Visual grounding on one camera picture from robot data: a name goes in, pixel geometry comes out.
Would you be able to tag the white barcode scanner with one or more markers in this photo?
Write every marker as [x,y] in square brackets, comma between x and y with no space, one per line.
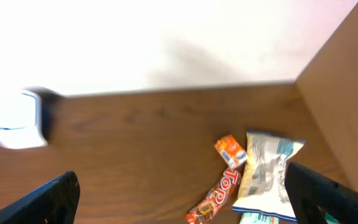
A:
[26,117]

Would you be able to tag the red Top chocolate bar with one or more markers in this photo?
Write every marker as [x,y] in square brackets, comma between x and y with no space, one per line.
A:
[215,199]

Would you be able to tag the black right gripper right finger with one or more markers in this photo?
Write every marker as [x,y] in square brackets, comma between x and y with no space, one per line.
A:
[310,193]

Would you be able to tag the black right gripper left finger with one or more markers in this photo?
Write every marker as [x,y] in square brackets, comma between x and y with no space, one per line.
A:
[54,202]

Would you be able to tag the small orange snack box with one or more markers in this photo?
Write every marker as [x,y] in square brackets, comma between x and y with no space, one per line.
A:
[231,151]

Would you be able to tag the large yellow snack bag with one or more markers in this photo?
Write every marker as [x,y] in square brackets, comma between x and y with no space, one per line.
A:
[262,189]

